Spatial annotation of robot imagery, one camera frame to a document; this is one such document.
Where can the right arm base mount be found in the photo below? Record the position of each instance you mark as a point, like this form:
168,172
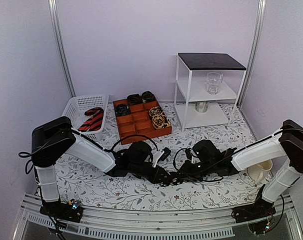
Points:
256,211

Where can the metal cup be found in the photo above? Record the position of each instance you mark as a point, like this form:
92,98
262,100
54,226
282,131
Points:
201,106

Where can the rolled black beige tie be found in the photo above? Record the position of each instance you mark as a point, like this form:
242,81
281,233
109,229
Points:
155,111

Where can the rolled black patterned tie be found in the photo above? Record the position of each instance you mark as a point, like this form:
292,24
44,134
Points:
122,110

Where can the front metal rail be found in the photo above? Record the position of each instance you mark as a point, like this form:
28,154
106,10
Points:
228,222

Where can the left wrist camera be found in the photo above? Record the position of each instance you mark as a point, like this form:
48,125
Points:
160,156

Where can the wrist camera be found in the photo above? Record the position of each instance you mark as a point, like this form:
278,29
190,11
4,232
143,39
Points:
189,155
160,156

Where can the cream ceramic mug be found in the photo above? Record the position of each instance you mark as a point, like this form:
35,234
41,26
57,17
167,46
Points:
259,171

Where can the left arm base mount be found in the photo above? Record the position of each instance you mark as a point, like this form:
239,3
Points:
60,210

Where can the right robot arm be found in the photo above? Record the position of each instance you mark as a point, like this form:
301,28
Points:
285,142

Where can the right metal frame post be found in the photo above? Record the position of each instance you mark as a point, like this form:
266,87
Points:
253,51

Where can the black white floral tie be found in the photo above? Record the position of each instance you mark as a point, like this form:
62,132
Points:
174,180

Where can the left metal frame post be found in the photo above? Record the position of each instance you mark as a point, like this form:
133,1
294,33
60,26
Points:
53,11

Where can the clear drinking glass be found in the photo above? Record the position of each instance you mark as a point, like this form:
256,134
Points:
213,82

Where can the rolled beige patterned tie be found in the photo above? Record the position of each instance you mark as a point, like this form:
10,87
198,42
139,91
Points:
161,122

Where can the floral table mat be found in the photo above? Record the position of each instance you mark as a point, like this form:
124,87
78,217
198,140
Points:
79,180

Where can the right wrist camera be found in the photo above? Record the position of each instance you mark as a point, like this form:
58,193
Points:
189,155

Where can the red wooden compartment tray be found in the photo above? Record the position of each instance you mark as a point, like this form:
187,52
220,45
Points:
138,122

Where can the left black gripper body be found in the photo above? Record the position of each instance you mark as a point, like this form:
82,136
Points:
154,178

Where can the rolled dark olive tie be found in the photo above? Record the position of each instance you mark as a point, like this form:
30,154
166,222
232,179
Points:
147,97

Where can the rolled dark brown tie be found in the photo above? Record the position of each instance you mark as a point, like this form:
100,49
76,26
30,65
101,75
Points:
134,99

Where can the metal frame post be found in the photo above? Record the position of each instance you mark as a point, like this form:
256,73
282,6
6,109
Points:
53,11
253,51

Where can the white shelf black top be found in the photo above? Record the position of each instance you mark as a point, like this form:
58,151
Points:
200,80

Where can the white plastic basket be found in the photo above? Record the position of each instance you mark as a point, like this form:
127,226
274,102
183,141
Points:
77,106

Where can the red black striped tie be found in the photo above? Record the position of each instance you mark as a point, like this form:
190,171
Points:
95,120

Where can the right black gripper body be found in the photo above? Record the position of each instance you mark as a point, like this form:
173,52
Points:
200,171

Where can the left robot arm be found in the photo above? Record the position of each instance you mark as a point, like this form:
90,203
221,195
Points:
55,138

